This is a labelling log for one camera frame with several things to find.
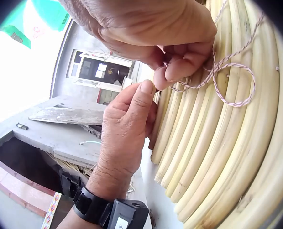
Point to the person's left hand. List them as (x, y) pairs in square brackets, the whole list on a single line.
[(122, 138)]

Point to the person's right hand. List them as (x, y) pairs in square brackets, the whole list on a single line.
[(136, 28)]

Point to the person's left fingers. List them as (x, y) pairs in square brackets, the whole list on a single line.
[(154, 124)]

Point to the person's left thumb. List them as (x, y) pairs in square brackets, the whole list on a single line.
[(141, 91)]

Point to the person's right thumb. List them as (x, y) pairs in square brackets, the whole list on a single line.
[(178, 69)]

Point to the person's right index finger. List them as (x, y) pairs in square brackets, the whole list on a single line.
[(160, 78)]

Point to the red and white twine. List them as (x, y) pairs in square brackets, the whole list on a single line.
[(213, 70)]

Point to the coil of pale rattan canes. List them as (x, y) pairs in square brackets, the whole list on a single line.
[(227, 148)]

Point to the white framed window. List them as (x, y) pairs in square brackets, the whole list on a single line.
[(98, 69)]

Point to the weathered grey wooden plank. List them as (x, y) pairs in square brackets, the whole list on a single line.
[(65, 115)]

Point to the pile of dry straw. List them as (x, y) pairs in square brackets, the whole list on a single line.
[(74, 165)]

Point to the black wrist band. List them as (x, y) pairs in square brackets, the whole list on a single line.
[(96, 207)]

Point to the black bag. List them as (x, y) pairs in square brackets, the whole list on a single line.
[(70, 183)]

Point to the green awning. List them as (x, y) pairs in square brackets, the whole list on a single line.
[(50, 14)]

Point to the small black box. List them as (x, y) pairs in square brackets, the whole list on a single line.
[(22, 126)]

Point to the patterned tile strip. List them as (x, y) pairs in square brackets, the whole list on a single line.
[(52, 210)]

